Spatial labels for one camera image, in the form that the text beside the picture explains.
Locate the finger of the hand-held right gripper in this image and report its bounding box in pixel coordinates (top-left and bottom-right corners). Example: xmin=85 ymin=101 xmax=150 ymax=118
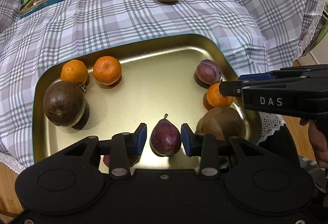
xmin=219 ymin=80 xmax=257 ymax=98
xmin=238 ymin=71 xmax=282 ymax=82

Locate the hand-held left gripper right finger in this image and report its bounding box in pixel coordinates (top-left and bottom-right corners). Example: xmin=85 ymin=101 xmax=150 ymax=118
xmin=181 ymin=123 xmax=266 ymax=181

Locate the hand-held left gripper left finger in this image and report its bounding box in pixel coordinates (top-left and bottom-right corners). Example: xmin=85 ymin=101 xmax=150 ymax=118
xmin=63 ymin=123 xmax=147 ymax=180

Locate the small tangerine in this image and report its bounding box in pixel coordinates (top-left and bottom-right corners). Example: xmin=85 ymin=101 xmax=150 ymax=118
xmin=93 ymin=56 xmax=122 ymax=86
xmin=206 ymin=82 xmax=234 ymax=108
xmin=60 ymin=59 xmax=89 ymax=84

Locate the purple plum with stem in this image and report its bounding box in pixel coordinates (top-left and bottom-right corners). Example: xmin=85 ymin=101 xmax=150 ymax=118
xmin=150 ymin=114 xmax=182 ymax=156

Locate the round purple plum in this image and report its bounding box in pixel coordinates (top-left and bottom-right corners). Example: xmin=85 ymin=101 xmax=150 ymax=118
xmin=196 ymin=59 xmax=222 ymax=86

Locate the gold metal tray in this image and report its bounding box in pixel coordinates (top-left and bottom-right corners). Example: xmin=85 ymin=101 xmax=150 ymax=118
xmin=32 ymin=34 xmax=262 ymax=166

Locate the brown passion fruit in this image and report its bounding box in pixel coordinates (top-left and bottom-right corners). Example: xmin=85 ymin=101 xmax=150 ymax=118
xmin=43 ymin=81 xmax=87 ymax=127

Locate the person's right hand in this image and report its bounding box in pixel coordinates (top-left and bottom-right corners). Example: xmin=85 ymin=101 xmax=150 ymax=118
xmin=299 ymin=119 xmax=328 ymax=169

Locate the grey plaid blanket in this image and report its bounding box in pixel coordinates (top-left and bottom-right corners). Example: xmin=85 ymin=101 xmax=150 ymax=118
xmin=0 ymin=0 xmax=326 ymax=166

